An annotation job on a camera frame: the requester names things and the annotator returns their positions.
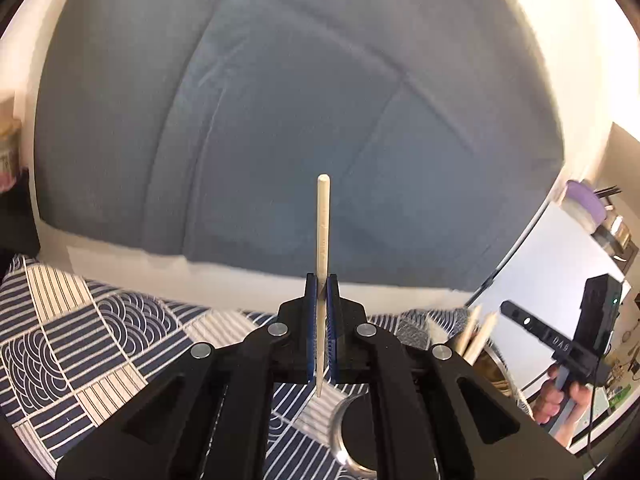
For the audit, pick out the black cylindrical utensil holder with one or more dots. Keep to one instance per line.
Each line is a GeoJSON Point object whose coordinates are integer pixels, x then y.
{"type": "Point", "coordinates": [465, 389]}

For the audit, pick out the white refrigerator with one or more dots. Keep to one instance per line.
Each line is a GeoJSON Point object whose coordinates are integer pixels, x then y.
{"type": "Point", "coordinates": [546, 276]}

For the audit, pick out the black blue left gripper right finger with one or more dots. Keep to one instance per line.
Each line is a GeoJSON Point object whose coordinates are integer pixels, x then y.
{"type": "Point", "coordinates": [410, 399]}

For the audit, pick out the purple bowl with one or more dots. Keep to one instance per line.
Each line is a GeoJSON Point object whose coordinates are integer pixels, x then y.
{"type": "Point", "coordinates": [580, 194]}

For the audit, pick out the person's right hand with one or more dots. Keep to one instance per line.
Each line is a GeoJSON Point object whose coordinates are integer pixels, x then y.
{"type": "Point", "coordinates": [548, 404]}

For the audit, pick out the steel pot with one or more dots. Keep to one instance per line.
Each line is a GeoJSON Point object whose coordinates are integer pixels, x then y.
{"type": "Point", "coordinates": [613, 234]}

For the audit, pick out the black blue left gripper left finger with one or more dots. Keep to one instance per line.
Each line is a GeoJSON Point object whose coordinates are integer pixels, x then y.
{"type": "Point", "coordinates": [206, 415]}

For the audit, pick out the blue patterned tablecloth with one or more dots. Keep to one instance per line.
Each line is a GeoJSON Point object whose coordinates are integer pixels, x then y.
{"type": "Point", "coordinates": [74, 351]}

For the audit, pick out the grey fabric backdrop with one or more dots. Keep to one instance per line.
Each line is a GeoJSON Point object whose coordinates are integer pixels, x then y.
{"type": "Point", "coordinates": [198, 128]}

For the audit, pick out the wooden chopstick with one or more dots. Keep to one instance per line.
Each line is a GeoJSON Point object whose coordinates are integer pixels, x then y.
{"type": "Point", "coordinates": [322, 272]}
{"type": "Point", "coordinates": [478, 343]}
{"type": "Point", "coordinates": [466, 334]}

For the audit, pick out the pink cosmetic jar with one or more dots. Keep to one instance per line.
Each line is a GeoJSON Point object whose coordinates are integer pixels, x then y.
{"type": "Point", "coordinates": [10, 162]}

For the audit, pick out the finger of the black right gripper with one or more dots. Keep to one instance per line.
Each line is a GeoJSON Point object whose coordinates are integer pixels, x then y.
{"type": "Point", "coordinates": [541, 330]}

